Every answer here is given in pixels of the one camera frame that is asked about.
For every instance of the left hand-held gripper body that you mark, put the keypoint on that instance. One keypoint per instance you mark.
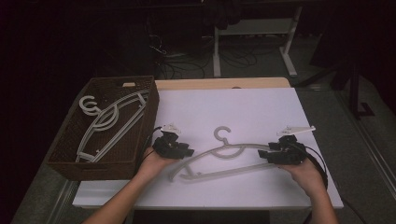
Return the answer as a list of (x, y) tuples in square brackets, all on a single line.
[(165, 144)]

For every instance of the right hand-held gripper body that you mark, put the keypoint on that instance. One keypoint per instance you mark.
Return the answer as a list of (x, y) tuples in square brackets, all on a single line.
[(292, 152)]

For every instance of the grey plastic clothes hanger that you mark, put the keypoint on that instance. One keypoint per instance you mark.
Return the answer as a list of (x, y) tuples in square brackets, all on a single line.
[(124, 99), (124, 128), (218, 174)]

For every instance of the brown woven basket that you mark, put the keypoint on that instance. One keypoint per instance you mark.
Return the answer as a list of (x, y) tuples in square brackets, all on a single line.
[(109, 169)]

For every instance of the person's left hand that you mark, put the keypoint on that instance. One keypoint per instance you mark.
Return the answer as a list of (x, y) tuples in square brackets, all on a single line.
[(154, 165)]

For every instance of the person's right hand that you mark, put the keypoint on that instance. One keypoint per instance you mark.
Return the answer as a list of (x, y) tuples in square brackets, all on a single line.
[(306, 177)]

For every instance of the white table mat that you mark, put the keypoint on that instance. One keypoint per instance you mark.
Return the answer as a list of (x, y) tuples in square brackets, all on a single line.
[(233, 109)]

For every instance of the black metal stand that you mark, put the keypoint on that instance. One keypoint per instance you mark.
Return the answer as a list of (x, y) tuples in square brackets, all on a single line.
[(355, 93)]

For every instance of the white metal desk frame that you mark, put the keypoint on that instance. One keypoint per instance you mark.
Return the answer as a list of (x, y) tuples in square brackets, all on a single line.
[(258, 26)]

